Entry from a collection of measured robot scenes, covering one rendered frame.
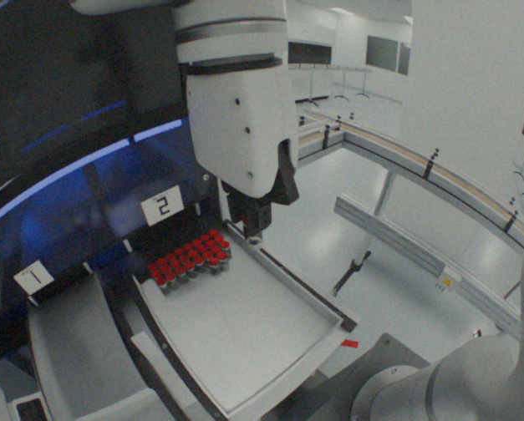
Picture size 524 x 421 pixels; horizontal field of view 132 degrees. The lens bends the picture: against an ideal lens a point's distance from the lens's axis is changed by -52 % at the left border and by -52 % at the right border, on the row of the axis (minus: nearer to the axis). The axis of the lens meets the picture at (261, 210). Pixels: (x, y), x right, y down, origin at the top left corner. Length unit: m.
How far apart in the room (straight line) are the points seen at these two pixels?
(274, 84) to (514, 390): 0.27
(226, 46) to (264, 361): 0.43
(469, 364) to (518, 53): 1.58
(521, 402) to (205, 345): 0.45
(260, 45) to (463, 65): 1.50
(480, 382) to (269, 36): 0.31
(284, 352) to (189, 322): 0.19
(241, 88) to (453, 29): 1.56
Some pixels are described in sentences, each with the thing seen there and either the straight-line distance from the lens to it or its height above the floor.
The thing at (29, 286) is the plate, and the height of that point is 1.01.
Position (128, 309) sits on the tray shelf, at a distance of 0.54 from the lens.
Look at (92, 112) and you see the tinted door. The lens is 0.41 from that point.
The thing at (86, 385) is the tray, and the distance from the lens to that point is 0.54.
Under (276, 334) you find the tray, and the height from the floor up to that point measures 0.88.
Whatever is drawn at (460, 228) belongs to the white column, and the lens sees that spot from 1.83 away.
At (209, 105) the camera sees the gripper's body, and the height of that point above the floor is 1.26.
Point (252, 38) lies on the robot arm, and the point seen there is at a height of 1.31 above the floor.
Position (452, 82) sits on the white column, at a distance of 1.60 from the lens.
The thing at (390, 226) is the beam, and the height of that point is 0.55.
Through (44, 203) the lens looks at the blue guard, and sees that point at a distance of 0.45.
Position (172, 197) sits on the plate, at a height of 1.03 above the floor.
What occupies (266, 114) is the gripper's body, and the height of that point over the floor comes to 1.26.
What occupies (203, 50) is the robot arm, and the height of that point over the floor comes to 1.30.
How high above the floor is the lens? 1.30
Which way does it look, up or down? 40 degrees down
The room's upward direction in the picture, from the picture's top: straight up
